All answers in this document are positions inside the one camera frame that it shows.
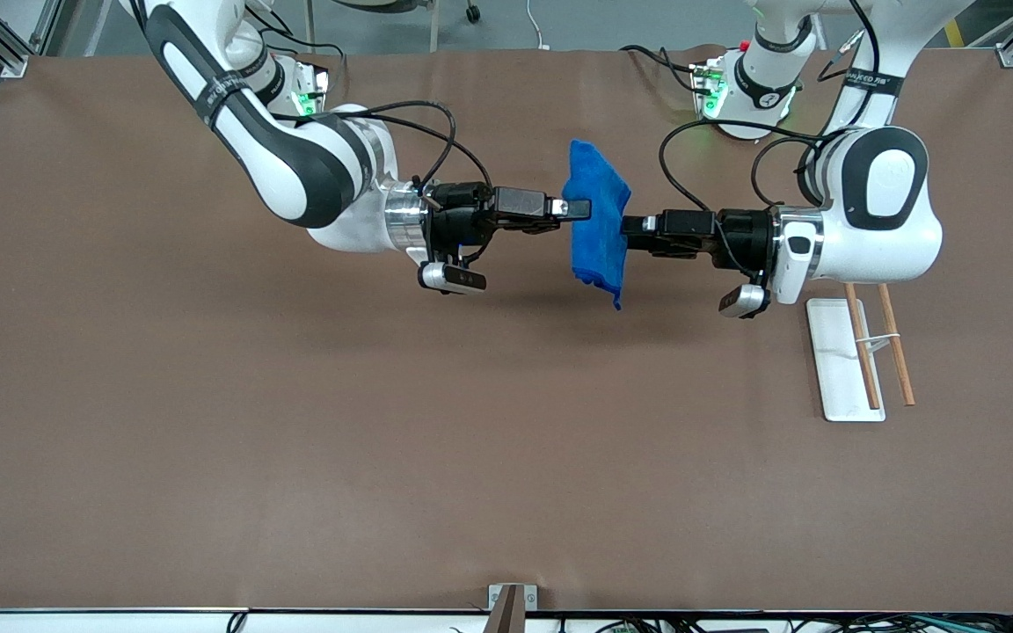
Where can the brown table cover sheet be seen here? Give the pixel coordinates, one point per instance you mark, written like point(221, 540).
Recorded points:
point(295, 440)

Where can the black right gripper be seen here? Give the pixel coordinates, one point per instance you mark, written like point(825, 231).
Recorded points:
point(456, 215)

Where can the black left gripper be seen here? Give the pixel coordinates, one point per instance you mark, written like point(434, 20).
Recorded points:
point(739, 234)

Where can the white towel rack base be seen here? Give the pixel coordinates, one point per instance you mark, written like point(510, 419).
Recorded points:
point(832, 369)

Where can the white table edge rail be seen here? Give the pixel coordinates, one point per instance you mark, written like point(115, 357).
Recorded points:
point(120, 622)

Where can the white wheeled stand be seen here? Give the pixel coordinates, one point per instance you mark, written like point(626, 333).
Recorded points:
point(433, 26)

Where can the blue towel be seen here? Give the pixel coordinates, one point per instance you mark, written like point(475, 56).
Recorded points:
point(599, 202)

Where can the metal bracket with brown post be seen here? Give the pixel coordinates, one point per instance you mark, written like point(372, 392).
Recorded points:
point(506, 607)

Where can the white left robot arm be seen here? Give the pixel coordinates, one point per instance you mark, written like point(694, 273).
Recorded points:
point(876, 237)

